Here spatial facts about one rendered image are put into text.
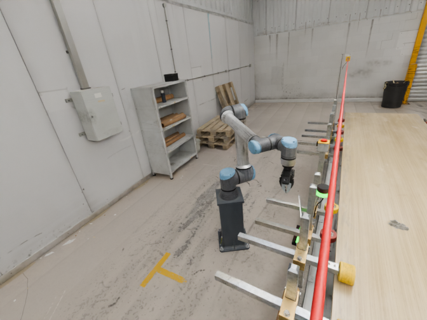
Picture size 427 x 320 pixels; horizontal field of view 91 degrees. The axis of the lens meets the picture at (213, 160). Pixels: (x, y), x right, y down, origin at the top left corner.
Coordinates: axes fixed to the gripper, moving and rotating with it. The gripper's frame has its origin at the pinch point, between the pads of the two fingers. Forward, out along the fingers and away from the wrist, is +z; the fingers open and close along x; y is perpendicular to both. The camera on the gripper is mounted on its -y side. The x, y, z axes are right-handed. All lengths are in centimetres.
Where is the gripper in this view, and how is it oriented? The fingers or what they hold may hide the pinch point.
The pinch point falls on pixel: (285, 192)
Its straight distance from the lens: 148.7
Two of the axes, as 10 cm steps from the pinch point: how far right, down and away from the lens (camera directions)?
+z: 1.0, 9.0, 4.3
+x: -8.7, -1.3, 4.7
